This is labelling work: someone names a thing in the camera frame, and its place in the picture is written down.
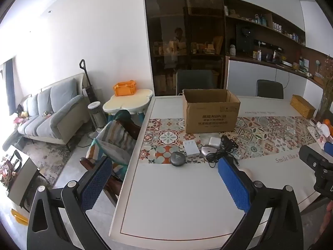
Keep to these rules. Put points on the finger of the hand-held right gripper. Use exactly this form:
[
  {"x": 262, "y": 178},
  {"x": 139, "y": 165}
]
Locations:
[
  {"x": 311, "y": 156},
  {"x": 328, "y": 145}
]

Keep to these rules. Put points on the brown cardboard box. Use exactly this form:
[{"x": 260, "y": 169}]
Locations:
[{"x": 208, "y": 119}]

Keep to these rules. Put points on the black upright vacuum cleaner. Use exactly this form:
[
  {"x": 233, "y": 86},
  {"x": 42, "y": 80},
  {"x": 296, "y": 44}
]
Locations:
[{"x": 89, "y": 93}]

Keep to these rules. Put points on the white lower cabinet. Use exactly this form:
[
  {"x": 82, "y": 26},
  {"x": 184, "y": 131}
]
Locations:
[{"x": 249, "y": 73}]

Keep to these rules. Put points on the white tower fan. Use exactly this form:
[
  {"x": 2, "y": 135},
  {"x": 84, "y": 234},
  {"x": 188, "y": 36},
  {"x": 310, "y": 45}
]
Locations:
[{"x": 96, "y": 117}]

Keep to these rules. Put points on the person's right forearm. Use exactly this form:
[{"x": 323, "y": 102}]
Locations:
[{"x": 329, "y": 214}]

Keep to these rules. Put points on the wicker tissue box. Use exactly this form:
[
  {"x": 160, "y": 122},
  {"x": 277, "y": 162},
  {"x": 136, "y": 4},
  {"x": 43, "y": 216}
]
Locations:
[{"x": 303, "y": 106}]

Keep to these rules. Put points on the brown wall shelf unit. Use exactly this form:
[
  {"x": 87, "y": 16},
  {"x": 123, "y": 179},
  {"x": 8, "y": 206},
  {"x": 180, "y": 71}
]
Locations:
[{"x": 275, "y": 35}]

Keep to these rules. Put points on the dark coffee table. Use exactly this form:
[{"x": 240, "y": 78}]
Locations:
[{"x": 23, "y": 179}]

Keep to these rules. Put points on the white square charger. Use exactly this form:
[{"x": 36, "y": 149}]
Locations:
[{"x": 215, "y": 142}]

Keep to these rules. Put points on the yellow plastic toy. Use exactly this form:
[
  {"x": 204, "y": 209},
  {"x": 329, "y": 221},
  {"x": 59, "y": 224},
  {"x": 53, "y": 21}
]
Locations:
[{"x": 19, "y": 216}]

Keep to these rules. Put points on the white jar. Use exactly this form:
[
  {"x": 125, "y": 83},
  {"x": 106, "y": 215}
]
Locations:
[{"x": 232, "y": 50}]

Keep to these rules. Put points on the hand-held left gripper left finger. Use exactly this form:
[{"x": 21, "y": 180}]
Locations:
[{"x": 96, "y": 185}]

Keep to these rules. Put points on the patterned table runner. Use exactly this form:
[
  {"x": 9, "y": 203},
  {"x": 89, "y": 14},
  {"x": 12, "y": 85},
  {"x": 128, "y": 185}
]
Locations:
[{"x": 166, "y": 135}]

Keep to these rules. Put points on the oranges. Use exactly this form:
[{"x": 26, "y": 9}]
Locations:
[{"x": 327, "y": 125}]

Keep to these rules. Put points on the dark blue curtain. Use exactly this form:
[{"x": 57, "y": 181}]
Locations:
[{"x": 10, "y": 86}]

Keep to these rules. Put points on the narrow dark dining chair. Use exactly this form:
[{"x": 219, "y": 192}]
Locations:
[{"x": 269, "y": 89}]

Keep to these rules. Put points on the brown wooden chair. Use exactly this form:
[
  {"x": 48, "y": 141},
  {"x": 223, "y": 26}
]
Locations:
[{"x": 130, "y": 129}]

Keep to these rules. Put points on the dark glass cabinet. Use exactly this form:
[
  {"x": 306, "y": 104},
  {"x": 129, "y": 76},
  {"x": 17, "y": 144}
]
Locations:
[{"x": 182, "y": 31}]

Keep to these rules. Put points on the stuffed toys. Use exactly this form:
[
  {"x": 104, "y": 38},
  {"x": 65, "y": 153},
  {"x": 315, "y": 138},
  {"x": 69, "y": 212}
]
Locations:
[{"x": 20, "y": 114}]

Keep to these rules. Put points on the cream flower-shaped kids table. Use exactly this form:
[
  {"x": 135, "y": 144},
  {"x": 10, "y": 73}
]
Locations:
[{"x": 124, "y": 102}]

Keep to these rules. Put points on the grey sofa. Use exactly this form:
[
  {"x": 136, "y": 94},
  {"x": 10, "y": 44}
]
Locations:
[{"x": 49, "y": 114}]

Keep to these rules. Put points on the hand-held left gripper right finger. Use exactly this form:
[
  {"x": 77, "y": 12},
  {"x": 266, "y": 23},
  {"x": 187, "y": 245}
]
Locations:
[{"x": 234, "y": 185}]

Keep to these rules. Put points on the patterned grey rug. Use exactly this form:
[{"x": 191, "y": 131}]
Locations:
[{"x": 49, "y": 156}]

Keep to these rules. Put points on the orange plastic crate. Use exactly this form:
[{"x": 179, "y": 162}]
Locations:
[{"x": 124, "y": 88}]

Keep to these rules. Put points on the black coffee machine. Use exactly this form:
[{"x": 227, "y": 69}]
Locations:
[{"x": 245, "y": 37}]

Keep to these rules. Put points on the white printed packet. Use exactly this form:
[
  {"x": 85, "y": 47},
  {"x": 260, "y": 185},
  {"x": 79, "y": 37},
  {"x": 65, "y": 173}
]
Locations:
[{"x": 318, "y": 131}]

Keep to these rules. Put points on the wide dark dining chair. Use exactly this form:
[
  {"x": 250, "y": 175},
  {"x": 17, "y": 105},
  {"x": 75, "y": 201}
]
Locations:
[{"x": 195, "y": 82}]

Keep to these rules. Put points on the black round disc device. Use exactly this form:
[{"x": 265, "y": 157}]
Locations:
[{"x": 178, "y": 158}]

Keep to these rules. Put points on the silver computer mouse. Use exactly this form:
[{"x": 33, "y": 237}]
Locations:
[{"x": 209, "y": 151}]

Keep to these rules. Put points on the white flat charger box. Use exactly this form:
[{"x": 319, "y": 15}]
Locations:
[{"x": 190, "y": 149}]

